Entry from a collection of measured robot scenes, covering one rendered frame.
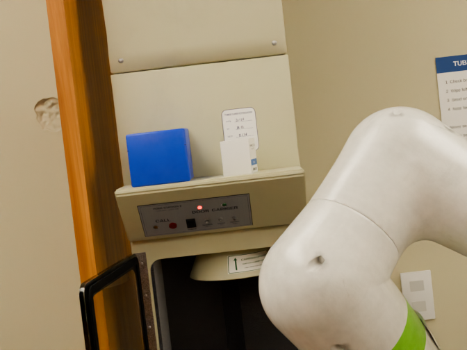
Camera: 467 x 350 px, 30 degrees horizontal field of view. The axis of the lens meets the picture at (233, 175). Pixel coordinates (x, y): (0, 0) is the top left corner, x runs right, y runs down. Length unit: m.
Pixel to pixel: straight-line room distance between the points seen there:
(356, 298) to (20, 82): 1.35
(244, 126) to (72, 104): 0.31
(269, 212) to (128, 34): 0.41
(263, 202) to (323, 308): 0.68
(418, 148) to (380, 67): 1.13
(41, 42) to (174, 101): 0.57
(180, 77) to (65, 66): 0.21
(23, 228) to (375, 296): 1.32
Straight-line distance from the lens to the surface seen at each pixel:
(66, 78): 1.51
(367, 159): 0.90
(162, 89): 1.57
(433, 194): 0.90
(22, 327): 2.11
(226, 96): 1.57
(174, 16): 1.58
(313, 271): 0.84
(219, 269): 1.61
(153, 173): 1.47
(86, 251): 1.51
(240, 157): 1.48
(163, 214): 1.50
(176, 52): 1.57
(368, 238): 0.86
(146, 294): 1.60
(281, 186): 1.47
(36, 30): 2.06
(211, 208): 1.50
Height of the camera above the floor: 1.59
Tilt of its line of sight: 3 degrees down
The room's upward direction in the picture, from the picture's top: 6 degrees counter-clockwise
